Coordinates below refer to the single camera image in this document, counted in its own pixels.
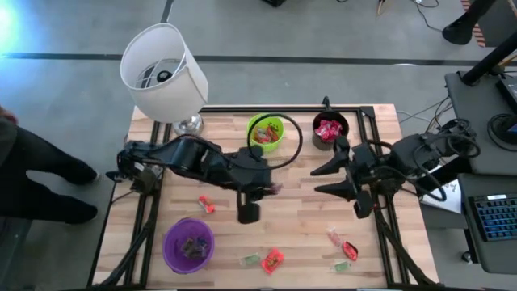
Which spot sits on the black backlit keyboard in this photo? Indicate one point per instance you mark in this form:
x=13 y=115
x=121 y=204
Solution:
x=497 y=218

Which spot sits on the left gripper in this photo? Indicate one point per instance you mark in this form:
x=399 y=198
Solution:
x=250 y=174

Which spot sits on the dark grey table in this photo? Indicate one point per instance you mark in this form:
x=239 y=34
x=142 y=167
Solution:
x=12 y=250

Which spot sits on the grey desk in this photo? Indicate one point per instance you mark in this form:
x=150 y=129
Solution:
x=472 y=101
x=484 y=254

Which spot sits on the purple plastic bucket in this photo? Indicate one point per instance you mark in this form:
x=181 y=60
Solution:
x=173 y=258

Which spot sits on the green plastic bucket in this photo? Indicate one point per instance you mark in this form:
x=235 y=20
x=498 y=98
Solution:
x=254 y=143

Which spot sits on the black plastic bucket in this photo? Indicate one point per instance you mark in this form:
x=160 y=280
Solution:
x=319 y=143

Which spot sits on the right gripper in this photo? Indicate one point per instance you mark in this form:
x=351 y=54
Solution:
x=367 y=169

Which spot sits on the pink candy in clear wrapper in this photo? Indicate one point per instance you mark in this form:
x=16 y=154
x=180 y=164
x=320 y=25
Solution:
x=334 y=236

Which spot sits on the small orange candy packet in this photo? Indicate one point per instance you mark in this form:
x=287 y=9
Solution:
x=207 y=204

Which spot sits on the green candy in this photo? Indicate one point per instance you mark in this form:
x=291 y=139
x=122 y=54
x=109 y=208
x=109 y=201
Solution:
x=202 y=245
x=250 y=260
x=342 y=266
x=187 y=247

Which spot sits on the white paper sheet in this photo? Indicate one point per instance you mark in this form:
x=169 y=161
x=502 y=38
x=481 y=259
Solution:
x=448 y=198

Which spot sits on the orange red candy packet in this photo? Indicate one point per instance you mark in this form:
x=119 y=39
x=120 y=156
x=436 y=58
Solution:
x=350 y=250

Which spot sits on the black caster wheel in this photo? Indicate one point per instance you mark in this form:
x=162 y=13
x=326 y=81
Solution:
x=467 y=257

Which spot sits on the black round stand base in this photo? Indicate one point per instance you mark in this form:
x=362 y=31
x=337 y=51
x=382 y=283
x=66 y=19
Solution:
x=501 y=129

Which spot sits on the red Skittles packet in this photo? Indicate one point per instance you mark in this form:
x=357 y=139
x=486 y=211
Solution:
x=328 y=130

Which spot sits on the red white striped rug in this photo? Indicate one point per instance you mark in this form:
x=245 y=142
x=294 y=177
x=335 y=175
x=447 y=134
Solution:
x=480 y=36

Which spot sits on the person's leg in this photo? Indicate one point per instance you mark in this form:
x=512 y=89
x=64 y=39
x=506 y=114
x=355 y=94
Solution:
x=460 y=30

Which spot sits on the white shade table lamp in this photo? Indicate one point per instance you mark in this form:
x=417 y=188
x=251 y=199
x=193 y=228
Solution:
x=173 y=97

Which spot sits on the orange Reese's packet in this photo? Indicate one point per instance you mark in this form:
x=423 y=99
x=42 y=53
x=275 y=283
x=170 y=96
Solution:
x=276 y=132
x=272 y=260

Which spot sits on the person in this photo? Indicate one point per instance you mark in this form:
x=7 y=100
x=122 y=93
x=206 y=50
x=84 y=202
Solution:
x=36 y=161

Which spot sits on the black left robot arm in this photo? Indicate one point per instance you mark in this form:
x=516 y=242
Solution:
x=186 y=155

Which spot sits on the red object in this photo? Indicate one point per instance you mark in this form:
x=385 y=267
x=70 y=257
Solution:
x=277 y=188

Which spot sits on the black diagonal pole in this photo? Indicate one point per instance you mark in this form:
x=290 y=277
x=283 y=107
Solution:
x=490 y=60

